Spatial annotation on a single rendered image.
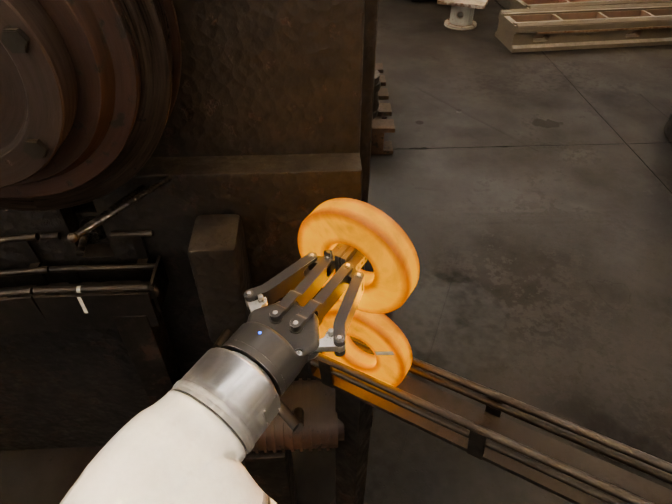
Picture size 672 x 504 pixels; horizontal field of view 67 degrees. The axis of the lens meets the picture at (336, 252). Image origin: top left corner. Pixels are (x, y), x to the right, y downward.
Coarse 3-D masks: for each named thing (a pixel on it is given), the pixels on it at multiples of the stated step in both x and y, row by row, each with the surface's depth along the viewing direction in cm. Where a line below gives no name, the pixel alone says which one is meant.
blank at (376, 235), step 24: (312, 216) 59; (336, 216) 57; (360, 216) 56; (384, 216) 56; (312, 240) 62; (336, 240) 59; (360, 240) 57; (384, 240) 55; (408, 240) 57; (384, 264) 57; (408, 264) 57; (384, 288) 60; (408, 288) 58; (384, 312) 63
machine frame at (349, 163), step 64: (192, 0) 70; (256, 0) 70; (320, 0) 71; (192, 64) 76; (256, 64) 76; (320, 64) 77; (192, 128) 83; (256, 128) 83; (320, 128) 84; (128, 192) 84; (192, 192) 84; (256, 192) 85; (320, 192) 86; (0, 256) 92; (64, 256) 92; (128, 256) 93; (256, 256) 95; (192, 320) 106; (0, 384) 118; (64, 384) 119; (128, 384) 120; (0, 448) 137
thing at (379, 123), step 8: (376, 64) 299; (376, 72) 242; (376, 80) 238; (384, 80) 283; (376, 88) 240; (384, 88) 275; (376, 96) 243; (384, 96) 268; (376, 104) 247; (384, 104) 261; (376, 112) 249; (384, 112) 255; (376, 120) 248; (384, 120) 248; (392, 120) 248; (376, 128) 242; (384, 128) 242; (392, 128) 242; (376, 136) 245; (376, 144) 248; (384, 144) 255; (376, 152) 251; (384, 152) 251; (392, 152) 251
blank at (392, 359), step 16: (336, 304) 75; (352, 320) 72; (368, 320) 71; (384, 320) 72; (320, 336) 79; (352, 336) 74; (368, 336) 72; (384, 336) 70; (400, 336) 72; (352, 352) 80; (384, 352) 72; (400, 352) 71; (368, 368) 77; (384, 368) 74; (400, 368) 72
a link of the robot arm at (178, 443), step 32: (160, 416) 41; (192, 416) 41; (128, 448) 39; (160, 448) 39; (192, 448) 39; (224, 448) 41; (96, 480) 37; (128, 480) 37; (160, 480) 37; (192, 480) 38; (224, 480) 40
